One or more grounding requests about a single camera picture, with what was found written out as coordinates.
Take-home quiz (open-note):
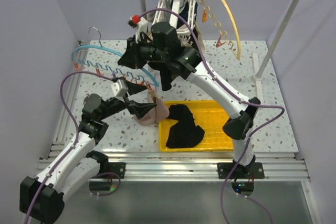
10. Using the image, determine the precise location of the white rectangular clip hanger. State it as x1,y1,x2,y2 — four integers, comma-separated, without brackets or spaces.
148,0,197,46

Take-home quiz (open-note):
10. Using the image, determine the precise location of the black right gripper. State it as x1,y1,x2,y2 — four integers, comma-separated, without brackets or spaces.
118,34,169,70

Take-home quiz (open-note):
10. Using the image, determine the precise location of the black underwear beige waistband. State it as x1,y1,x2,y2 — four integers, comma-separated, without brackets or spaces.
148,61,177,91

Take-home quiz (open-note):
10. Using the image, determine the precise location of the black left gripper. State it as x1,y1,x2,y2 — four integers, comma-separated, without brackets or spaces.
98,77,156,121

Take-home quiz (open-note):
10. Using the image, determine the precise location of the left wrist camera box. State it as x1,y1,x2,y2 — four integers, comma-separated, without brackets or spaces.
111,78,128,100

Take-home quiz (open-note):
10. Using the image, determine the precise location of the navy blue underwear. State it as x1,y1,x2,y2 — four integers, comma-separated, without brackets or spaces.
170,0,198,29

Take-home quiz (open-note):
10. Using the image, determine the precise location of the pink beige underwear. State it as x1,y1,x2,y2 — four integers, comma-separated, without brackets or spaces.
133,89,170,126

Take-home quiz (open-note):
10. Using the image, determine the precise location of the yellow round clip hanger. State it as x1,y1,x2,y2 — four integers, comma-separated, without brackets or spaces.
197,0,242,61

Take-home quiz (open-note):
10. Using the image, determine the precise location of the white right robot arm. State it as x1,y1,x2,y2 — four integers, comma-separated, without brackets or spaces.
118,22,260,178

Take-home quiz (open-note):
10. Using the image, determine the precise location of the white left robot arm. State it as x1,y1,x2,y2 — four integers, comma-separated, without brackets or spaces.
19,78,156,223

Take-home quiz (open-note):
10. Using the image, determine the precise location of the blue round clip hanger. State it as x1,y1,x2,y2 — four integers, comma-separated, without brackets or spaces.
71,26,160,87

